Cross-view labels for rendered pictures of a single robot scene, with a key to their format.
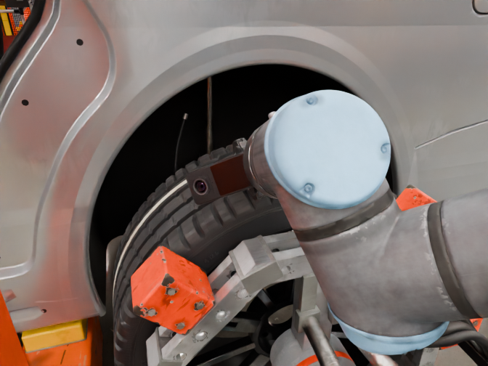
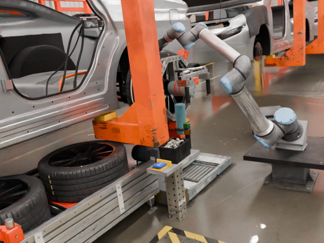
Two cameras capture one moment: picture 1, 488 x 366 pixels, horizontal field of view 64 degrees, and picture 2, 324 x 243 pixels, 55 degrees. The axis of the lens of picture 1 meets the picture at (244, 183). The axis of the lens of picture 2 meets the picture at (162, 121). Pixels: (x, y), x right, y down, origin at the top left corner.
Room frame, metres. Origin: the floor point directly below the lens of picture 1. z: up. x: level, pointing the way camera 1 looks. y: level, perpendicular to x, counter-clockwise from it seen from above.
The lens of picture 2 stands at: (-1.67, 1.55, 1.30)
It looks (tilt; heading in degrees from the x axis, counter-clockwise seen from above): 15 degrees down; 325
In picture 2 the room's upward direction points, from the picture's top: 7 degrees counter-clockwise
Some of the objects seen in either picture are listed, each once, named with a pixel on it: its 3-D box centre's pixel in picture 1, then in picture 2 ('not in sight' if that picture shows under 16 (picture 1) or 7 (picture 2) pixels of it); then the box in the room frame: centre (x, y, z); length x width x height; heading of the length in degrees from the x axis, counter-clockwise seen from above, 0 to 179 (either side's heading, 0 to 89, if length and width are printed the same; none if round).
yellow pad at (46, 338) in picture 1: (57, 318); (105, 115); (0.72, 0.47, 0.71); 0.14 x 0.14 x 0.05; 17
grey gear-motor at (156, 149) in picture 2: not in sight; (147, 160); (0.56, 0.21, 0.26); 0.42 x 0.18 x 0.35; 17
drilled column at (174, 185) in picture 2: not in sight; (175, 191); (0.00, 0.35, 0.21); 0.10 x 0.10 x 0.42; 17
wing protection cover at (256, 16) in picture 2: not in sight; (253, 20); (1.80, -2.91, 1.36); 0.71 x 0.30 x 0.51; 107
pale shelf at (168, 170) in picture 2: not in sight; (174, 160); (0.01, 0.32, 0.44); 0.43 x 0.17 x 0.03; 107
